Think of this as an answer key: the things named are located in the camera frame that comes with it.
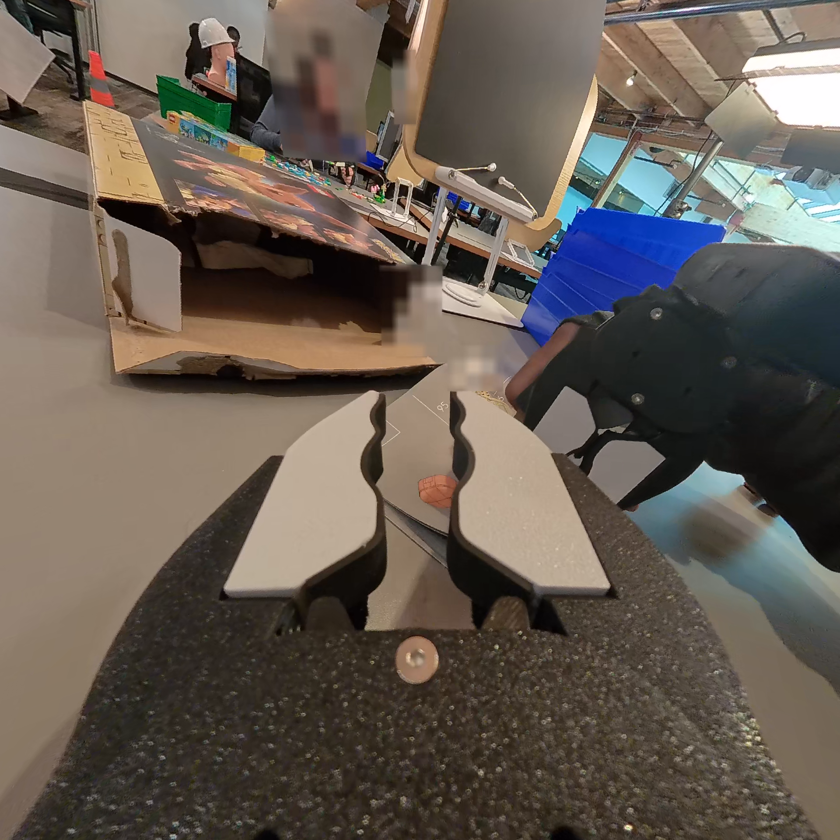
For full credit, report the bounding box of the colourful printed toy box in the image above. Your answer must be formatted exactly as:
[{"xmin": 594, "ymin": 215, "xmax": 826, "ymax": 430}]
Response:
[{"xmin": 82, "ymin": 103, "xmax": 441, "ymax": 382}]

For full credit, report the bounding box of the studio light panel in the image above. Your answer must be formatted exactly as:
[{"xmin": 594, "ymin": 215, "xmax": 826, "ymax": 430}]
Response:
[{"xmin": 703, "ymin": 40, "xmax": 840, "ymax": 172}]

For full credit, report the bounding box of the grey desk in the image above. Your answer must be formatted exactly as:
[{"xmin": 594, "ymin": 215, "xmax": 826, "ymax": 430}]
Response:
[{"xmin": 0, "ymin": 125, "xmax": 840, "ymax": 840}]

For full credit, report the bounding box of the white metal stand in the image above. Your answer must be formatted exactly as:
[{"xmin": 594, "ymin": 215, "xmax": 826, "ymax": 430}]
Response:
[{"xmin": 420, "ymin": 164, "xmax": 546, "ymax": 296}]

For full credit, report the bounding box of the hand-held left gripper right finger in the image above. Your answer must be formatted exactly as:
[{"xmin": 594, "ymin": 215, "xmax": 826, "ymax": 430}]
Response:
[{"xmin": 447, "ymin": 386, "xmax": 614, "ymax": 599}]

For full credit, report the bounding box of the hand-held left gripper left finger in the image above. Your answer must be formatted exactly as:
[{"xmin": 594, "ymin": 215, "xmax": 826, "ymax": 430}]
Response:
[{"xmin": 224, "ymin": 390, "xmax": 387, "ymax": 602}]

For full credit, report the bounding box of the orange traffic cone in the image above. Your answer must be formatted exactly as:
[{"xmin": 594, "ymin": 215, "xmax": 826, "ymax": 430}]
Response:
[{"xmin": 86, "ymin": 50, "xmax": 116, "ymax": 109}]

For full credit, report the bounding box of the green plastic crate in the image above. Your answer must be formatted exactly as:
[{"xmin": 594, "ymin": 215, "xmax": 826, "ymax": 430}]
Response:
[{"xmin": 155, "ymin": 75, "xmax": 235, "ymax": 132}]

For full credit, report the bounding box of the black board with wooden edge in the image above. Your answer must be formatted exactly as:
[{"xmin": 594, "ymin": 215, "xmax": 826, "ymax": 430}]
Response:
[{"xmin": 401, "ymin": 0, "xmax": 607, "ymax": 244}]

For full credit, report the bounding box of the grey instruction booklet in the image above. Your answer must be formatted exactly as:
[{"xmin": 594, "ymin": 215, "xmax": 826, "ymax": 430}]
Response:
[{"xmin": 374, "ymin": 361, "xmax": 552, "ymax": 578}]

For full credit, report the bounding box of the person's right hand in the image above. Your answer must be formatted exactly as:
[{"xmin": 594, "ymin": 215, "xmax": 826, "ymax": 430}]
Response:
[{"xmin": 506, "ymin": 322, "xmax": 585, "ymax": 421}]

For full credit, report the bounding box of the person's right forearm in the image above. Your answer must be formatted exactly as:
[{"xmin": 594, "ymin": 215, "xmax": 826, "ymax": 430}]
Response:
[{"xmin": 670, "ymin": 243, "xmax": 840, "ymax": 572}]

